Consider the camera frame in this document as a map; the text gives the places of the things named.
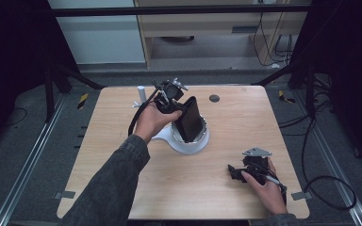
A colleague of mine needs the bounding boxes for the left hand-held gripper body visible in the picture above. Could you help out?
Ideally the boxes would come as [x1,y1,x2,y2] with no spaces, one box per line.
[152,77,190,115]

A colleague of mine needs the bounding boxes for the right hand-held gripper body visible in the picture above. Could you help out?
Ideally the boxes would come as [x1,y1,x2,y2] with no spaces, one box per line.
[242,147,273,186]

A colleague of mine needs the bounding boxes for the black case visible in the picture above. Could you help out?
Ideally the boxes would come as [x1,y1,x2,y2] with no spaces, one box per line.
[173,95,206,144]

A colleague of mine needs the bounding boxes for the white round container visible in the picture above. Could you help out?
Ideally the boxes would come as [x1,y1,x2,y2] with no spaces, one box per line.
[152,114,211,155]

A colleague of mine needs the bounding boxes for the person's left hand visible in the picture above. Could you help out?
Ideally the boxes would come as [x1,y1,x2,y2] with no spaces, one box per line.
[133,102,183,145]

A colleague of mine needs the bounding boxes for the person's right hand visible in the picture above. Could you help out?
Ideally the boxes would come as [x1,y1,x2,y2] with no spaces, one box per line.
[240,156,289,217]

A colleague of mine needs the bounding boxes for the grey tape marker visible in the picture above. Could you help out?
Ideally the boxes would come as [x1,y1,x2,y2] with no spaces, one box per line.
[54,190,76,201]
[290,190,313,202]

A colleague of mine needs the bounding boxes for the yellow black striped tape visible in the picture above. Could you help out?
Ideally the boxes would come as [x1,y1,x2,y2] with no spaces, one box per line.
[277,89,296,105]
[76,92,90,110]

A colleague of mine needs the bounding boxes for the wooden desk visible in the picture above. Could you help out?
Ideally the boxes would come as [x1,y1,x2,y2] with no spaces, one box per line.
[134,0,313,70]

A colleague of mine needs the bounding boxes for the black horizontal bar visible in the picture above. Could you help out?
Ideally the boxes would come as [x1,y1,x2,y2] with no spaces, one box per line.
[47,4,313,18]

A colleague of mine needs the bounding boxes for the black metal stand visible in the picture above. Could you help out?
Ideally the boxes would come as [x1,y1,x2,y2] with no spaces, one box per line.
[42,60,107,124]
[250,60,317,121]

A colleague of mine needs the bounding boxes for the white cabinet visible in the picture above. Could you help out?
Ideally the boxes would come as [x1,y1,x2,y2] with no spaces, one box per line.
[47,0,147,66]

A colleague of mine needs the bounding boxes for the black curtain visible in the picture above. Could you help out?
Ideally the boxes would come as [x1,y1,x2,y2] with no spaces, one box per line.
[0,0,80,158]
[290,0,362,177]

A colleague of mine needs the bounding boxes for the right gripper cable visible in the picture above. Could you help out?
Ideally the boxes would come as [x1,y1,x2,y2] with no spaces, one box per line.
[254,166,288,205]

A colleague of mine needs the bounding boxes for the white cylinder post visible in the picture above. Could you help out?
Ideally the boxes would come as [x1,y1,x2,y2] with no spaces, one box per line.
[131,85,148,109]

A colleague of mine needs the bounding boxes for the black gripper strap cable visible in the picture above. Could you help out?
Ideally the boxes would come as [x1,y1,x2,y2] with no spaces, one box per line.
[127,88,162,137]

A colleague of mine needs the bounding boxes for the long black floor cable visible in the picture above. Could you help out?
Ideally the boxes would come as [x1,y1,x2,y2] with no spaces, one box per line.
[278,74,358,212]

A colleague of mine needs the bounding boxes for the metal floor rail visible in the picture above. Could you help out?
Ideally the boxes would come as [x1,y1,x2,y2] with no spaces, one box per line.
[0,93,68,226]
[295,89,362,226]

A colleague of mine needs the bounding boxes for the hanging black cables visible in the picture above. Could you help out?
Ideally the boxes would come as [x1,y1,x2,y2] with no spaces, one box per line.
[252,11,294,69]

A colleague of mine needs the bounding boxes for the thin black floor cable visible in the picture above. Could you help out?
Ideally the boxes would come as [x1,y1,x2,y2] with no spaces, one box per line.
[3,107,28,128]

